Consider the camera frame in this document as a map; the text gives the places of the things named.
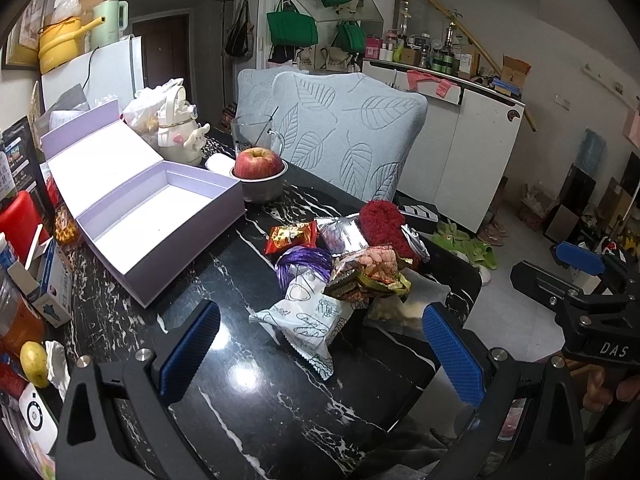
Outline white printed snack bag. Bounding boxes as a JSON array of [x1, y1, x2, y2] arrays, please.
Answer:
[[248, 269, 355, 380]]

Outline brown nut snack bag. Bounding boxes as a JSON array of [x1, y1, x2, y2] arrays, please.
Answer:
[[323, 246, 411, 302]]

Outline purple tassel pouch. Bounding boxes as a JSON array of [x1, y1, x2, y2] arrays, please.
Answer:
[[274, 246, 333, 292]]

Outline red gold snack packet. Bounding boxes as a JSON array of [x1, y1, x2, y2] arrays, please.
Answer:
[[265, 220, 318, 255]]

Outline red fluffy scrunchie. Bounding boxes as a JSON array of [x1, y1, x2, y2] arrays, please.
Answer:
[[358, 200, 419, 268]]

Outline silver foil snack packet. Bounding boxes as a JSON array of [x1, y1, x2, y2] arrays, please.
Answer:
[[316, 214, 431, 262]]

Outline clear zip bag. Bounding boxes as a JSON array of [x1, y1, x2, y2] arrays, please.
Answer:
[[368, 280, 450, 330]]

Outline person's right hand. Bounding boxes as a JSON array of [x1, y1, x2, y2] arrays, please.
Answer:
[[566, 360, 640, 413]]

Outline green slippers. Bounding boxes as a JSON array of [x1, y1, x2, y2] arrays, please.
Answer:
[[431, 221, 498, 270]]

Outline blue white medicine box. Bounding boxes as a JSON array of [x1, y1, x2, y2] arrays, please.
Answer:
[[29, 237, 73, 328]]

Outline yellow lemon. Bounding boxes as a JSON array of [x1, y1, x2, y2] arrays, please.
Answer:
[[20, 341, 49, 388]]

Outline white cabinet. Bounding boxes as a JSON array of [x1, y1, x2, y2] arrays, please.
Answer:
[[362, 60, 525, 233]]

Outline lilac open gift box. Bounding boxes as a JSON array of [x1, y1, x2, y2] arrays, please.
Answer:
[[41, 101, 245, 307]]

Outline cardboard box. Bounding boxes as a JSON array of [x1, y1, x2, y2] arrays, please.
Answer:
[[500, 55, 532, 91]]

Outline small metal bowl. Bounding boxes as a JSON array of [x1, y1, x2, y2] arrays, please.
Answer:
[[229, 162, 288, 204]]

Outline white paper roll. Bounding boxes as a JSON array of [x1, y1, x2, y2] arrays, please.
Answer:
[[205, 153, 235, 177]]

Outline red plastic container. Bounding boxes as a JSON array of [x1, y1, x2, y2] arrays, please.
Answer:
[[0, 191, 50, 263]]

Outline red apple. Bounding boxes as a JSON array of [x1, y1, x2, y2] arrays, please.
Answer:
[[233, 146, 284, 180]]

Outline cream rabbit water bottle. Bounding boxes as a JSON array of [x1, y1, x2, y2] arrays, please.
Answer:
[[157, 79, 210, 166]]

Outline glass mug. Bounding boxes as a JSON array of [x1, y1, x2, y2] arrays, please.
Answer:
[[231, 114, 284, 155]]

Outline front leaf pattern cushion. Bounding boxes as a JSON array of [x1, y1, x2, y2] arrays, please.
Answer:
[[272, 72, 427, 202]]

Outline leaf pattern cushion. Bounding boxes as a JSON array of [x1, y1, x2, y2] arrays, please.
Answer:
[[272, 72, 427, 202], [235, 65, 299, 118]]

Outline plastic bag of snacks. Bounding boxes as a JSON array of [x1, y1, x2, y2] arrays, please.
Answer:
[[120, 78, 183, 150]]

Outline rear leaf pattern cushion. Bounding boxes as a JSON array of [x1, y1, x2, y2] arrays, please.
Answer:
[[235, 65, 299, 118]]

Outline white fridge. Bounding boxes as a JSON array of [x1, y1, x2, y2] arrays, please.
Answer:
[[41, 36, 144, 110]]

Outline yellow enamel pot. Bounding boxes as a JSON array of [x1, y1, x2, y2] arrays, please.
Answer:
[[38, 16, 106, 75]]

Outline green tote bag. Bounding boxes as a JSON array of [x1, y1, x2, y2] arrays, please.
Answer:
[[267, 0, 319, 48]]

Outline mint green kettle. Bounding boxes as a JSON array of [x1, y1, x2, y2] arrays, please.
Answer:
[[90, 0, 129, 49]]

